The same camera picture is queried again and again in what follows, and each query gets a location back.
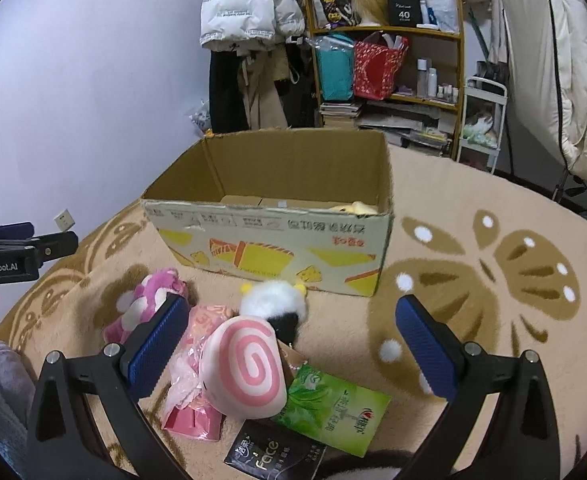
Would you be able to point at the white puffer jacket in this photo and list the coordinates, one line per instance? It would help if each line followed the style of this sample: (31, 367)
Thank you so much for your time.
(249, 25)

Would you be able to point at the beige hanging coat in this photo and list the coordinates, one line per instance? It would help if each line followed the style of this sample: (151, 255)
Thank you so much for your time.
(260, 97)

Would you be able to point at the wall power socket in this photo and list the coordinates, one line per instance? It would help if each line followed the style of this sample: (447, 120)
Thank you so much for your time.
(64, 221)

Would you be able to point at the blonde wig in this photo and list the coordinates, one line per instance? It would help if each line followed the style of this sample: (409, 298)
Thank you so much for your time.
(371, 12)

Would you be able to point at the cream padded chair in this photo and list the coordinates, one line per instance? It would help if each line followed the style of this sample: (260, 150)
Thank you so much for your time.
(547, 51)

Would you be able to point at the open cardboard box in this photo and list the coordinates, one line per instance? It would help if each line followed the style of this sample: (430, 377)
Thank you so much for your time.
(256, 205)

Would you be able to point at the pink bear plush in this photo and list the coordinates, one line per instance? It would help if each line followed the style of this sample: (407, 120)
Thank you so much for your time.
(148, 297)

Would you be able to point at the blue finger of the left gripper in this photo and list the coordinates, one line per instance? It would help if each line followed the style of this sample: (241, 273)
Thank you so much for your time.
(54, 246)
(16, 231)

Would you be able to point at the stack of books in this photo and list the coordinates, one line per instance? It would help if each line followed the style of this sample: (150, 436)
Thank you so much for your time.
(340, 115)

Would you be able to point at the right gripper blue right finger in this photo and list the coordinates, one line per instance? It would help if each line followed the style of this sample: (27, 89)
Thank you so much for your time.
(522, 439)

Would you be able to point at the white fluffy plush keychain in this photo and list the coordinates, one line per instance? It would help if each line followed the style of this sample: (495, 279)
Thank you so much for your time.
(280, 303)

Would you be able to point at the yellow dog plush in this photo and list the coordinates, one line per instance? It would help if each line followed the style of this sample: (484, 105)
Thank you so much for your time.
(358, 208)

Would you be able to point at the white trolley cart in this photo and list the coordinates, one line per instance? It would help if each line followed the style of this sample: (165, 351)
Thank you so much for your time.
(482, 123)

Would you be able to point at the pink tissue pack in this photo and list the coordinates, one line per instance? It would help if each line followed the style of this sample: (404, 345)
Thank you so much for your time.
(186, 412)

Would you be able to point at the teal bag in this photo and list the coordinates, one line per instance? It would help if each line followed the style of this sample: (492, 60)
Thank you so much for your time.
(335, 58)

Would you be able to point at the green tissue pack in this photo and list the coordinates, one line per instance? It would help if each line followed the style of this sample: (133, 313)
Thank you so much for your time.
(330, 410)

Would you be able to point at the black box labelled 40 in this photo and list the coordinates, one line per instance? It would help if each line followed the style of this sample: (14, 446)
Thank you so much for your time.
(404, 13)

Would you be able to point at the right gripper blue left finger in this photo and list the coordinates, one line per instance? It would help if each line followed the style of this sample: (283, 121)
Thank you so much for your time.
(64, 441)

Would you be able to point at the pink swirl roll plush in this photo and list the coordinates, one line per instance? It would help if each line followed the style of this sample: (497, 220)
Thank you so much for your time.
(241, 370)

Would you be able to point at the wooden shelf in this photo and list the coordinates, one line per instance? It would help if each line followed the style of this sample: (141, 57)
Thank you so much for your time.
(407, 80)

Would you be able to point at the red gift bag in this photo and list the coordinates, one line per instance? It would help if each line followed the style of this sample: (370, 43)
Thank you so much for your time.
(375, 68)

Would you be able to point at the black Face tissue pack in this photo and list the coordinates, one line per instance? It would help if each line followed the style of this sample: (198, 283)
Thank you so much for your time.
(263, 450)

